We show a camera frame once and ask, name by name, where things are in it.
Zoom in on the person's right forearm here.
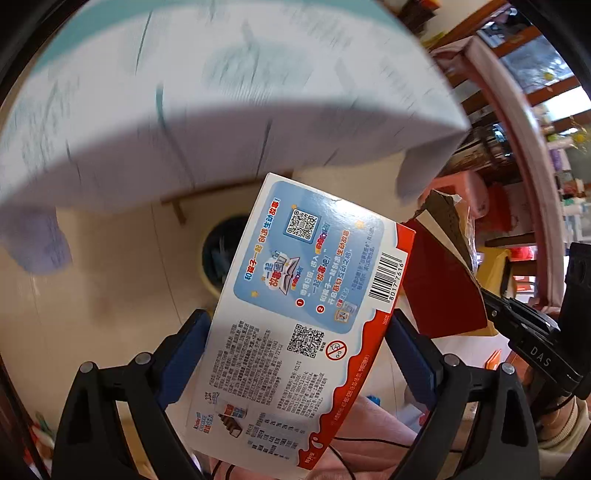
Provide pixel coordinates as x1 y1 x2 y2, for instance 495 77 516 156
530 396 591 452

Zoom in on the white and red chocolate carton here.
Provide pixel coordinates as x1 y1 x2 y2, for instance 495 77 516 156
186 173 417 472

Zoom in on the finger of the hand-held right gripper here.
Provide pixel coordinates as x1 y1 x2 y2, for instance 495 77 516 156
480 287 532 340

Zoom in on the brown and red cardboard piece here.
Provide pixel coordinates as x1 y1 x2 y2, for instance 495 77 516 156
398 190 491 340

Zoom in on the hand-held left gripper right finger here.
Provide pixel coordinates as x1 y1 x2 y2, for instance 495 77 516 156
392 308 541 480

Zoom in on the pink plastic stool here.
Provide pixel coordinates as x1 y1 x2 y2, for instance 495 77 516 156
429 173 491 219

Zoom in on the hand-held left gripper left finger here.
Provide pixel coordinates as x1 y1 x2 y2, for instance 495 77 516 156
53 308 212 480

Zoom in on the round trash bin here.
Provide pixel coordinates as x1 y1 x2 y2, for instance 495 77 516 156
201 215 251 297

